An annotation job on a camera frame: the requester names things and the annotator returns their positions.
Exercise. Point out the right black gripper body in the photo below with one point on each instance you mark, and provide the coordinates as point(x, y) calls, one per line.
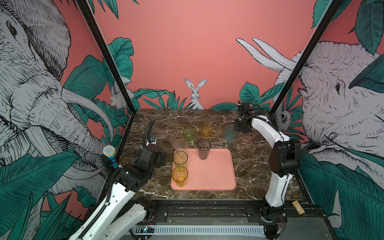
point(240, 125)

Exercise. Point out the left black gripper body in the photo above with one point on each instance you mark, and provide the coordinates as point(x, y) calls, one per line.
point(162, 161)

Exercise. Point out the teal wine glass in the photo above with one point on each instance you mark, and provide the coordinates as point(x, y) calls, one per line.
point(230, 133)

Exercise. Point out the light green tall glass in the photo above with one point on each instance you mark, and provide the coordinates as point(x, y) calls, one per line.
point(180, 159)

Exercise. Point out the clear glass tumbler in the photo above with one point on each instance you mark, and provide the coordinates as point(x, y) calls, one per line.
point(181, 145)

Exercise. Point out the amber tall glass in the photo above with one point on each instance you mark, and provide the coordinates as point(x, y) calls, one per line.
point(179, 175)

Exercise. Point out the yellow short glass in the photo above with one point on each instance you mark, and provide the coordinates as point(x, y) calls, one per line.
point(206, 130)

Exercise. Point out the green short glass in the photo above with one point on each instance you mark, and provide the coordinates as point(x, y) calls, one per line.
point(189, 134)

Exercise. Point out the dark brown glass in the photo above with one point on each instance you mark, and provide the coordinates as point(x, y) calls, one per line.
point(204, 146)

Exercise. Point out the pink square tray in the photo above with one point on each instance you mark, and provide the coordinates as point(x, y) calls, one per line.
point(216, 173)

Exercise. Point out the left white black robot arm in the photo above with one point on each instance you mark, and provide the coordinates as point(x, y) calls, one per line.
point(104, 224)

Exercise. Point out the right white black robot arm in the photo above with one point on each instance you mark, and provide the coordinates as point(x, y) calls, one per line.
point(284, 160)

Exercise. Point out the pink glass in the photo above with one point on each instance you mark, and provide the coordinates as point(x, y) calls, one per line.
point(249, 136)

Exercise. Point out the blue yellow toy microphone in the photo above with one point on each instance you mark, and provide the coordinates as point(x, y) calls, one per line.
point(110, 152)

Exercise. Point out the white ventilation grille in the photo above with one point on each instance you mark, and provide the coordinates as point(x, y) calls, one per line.
point(252, 231)

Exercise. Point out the yellow tag label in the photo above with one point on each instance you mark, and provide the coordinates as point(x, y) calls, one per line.
point(298, 207)

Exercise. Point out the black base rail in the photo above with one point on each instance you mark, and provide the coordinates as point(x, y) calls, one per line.
point(249, 209)

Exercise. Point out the right black frame post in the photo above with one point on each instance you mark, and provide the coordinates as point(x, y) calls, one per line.
point(325, 20)

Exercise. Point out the black frame post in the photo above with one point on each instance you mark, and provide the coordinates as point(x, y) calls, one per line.
point(325, 20)
point(85, 8)

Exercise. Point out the left black frame post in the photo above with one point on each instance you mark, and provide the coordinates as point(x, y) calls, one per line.
point(85, 8)

